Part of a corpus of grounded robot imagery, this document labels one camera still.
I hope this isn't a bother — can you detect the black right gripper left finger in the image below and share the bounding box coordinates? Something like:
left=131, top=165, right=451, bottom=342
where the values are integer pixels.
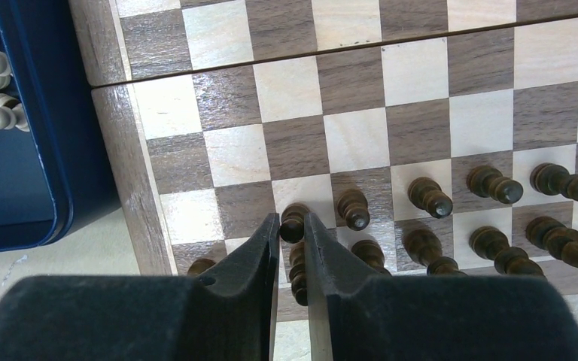
left=0, top=213, right=280, bottom=360

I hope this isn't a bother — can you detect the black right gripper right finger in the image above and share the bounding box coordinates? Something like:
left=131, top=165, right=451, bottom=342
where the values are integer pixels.
left=304, top=213, right=578, bottom=360

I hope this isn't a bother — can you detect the dark wooden rook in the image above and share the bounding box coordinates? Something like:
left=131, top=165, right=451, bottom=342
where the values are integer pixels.
left=187, top=258, right=216, bottom=277

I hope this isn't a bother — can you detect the dark wooden chess piece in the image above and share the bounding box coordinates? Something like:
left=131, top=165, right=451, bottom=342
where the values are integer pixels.
left=403, top=229, right=467, bottom=276

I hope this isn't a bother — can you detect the wooden chess board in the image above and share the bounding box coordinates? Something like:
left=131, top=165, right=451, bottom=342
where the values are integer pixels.
left=70, top=1, right=578, bottom=294

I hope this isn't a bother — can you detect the dark blue square tray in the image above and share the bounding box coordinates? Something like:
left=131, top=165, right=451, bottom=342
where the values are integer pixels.
left=0, top=1, right=120, bottom=252

